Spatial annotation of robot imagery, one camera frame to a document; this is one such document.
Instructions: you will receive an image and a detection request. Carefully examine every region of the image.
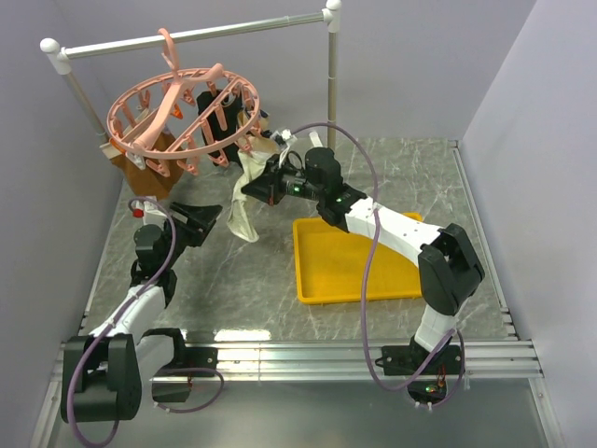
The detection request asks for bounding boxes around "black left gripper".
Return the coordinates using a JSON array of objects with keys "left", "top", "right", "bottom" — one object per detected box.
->
[{"left": 161, "top": 202, "right": 222, "bottom": 269}]

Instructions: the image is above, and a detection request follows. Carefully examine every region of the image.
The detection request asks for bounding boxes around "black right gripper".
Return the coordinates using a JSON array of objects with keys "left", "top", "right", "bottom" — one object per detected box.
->
[{"left": 242, "top": 154, "right": 324, "bottom": 207}]

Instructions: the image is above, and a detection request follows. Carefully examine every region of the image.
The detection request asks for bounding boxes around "pale green white underwear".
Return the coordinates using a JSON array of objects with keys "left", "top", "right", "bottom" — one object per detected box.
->
[{"left": 227, "top": 150, "right": 272, "bottom": 243}]

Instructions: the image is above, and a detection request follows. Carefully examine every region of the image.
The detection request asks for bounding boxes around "pink round clip hanger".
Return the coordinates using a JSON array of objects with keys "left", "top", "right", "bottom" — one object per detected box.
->
[{"left": 106, "top": 28, "right": 260, "bottom": 176}]

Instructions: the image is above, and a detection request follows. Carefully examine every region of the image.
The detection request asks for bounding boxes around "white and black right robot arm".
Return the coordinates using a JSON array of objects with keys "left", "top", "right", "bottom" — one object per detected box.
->
[{"left": 241, "top": 147, "right": 485, "bottom": 373}]

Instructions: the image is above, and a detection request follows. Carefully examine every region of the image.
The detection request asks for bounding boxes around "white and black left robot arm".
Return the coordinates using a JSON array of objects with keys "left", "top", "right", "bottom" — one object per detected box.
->
[{"left": 61, "top": 201, "right": 222, "bottom": 423}]

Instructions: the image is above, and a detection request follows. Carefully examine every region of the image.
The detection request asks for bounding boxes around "beige hanging garment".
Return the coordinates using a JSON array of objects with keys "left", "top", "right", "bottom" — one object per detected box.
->
[{"left": 236, "top": 109, "right": 277, "bottom": 154}]

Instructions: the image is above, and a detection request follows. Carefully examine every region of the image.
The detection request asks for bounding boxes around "brown hanging garment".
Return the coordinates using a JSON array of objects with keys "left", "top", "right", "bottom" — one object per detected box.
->
[{"left": 100, "top": 143, "right": 184, "bottom": 201}]

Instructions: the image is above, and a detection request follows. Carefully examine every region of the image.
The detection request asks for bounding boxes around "black hanging garment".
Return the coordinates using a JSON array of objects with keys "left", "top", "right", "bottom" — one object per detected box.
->
[{"left": 196, "top": 91, "right": 242, "bottom": 165}]

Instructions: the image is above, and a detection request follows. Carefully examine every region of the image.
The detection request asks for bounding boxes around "yellow plastic tray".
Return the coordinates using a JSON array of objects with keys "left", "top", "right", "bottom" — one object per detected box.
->
[{"left": 293, "top": 217, "right": 422, "bottom": 305}]

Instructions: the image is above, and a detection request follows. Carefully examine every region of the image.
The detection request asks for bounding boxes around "silver white clothes rack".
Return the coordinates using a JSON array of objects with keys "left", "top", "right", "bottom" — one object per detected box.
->
[{"left": 39, "top": 1, "right": 341, "bottom": 166}]

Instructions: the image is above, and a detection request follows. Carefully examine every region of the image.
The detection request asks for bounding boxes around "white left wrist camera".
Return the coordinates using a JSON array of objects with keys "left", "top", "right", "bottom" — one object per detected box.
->
[{"left": 129, "top": 196, "right": 166, "bottom": 226}]

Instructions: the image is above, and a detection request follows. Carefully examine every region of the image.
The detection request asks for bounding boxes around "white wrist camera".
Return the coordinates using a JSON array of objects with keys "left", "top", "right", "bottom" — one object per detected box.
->
[
  {"left": 270, "top": 129, "right": 298, "bottom": 152},
  {"left": 129, "top": 196, "right": 166, "bottom": 226}
]

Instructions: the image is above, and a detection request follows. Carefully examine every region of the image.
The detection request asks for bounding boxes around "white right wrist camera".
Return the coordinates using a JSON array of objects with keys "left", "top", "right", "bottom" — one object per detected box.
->
[{"left": 270, "top": 129, "right": 298, "bottom": 152}]

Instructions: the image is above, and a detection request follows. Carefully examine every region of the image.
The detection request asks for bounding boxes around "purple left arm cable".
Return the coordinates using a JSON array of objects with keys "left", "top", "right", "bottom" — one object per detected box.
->
[{"left": 61, "top": 196, "right": 226, "bottom": 447}]

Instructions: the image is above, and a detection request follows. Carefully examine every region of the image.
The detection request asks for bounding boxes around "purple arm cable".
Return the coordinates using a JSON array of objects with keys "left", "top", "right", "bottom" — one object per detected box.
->
[
  {"left": 61, "top": 196, "right": 226, "bottom": 447},
  {"left": 288, "top": 121, "right": 466, "bottom": 410}
]

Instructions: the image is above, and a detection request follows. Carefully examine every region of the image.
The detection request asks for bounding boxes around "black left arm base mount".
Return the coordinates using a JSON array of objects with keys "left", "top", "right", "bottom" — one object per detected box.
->
[{"left": 151, "top": 346, "right": 218, "bottom": 405}]

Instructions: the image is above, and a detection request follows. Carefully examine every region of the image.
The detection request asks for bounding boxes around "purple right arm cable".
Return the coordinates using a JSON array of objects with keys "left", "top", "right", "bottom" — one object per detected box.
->
[{"left": 288, "top": 121, "right": 466, "bottom": 410}]

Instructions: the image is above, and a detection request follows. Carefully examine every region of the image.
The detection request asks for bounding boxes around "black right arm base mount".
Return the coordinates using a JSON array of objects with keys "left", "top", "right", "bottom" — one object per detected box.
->
[{"left": 374, "top": 343, "right": 465, "bottom": 411}]

